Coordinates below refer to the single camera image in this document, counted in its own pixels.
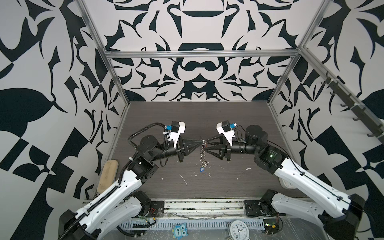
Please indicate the white slotted cable duct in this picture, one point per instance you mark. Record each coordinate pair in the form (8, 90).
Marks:
(163, 225)

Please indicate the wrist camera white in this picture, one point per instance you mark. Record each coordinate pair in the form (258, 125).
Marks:
(227, 130)
(173, 131)

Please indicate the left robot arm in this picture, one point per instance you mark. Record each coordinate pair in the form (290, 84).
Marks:
(123, 200)

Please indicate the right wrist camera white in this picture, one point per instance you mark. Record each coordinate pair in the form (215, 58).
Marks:
(227, 130)

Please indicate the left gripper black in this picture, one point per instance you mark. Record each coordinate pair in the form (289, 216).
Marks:
(181, 150)

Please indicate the black coat hook rail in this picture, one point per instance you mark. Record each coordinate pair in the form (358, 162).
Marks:
(361, 111)

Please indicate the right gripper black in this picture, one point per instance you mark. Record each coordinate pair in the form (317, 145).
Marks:
(224, 146)

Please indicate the white analog clock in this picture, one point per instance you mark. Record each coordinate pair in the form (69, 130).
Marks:
(238, 230)

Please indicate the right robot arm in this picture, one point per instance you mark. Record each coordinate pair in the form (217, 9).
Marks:
(336, 212)

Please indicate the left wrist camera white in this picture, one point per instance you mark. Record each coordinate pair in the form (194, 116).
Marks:
(173, 131)

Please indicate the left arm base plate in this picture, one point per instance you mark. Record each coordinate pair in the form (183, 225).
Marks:
(152, 209)

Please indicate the green circuit board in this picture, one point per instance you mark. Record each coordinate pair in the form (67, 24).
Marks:
(273, 226)

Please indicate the blue owl toy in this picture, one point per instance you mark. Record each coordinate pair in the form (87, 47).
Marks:
(180, 231)

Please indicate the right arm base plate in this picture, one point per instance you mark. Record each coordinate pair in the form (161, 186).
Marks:
(256, 208)

